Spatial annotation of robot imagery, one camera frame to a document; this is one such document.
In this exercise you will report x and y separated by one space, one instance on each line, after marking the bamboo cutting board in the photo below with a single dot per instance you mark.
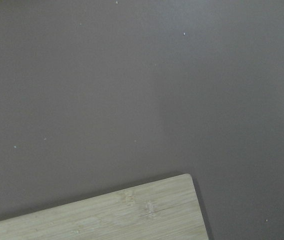
166 209

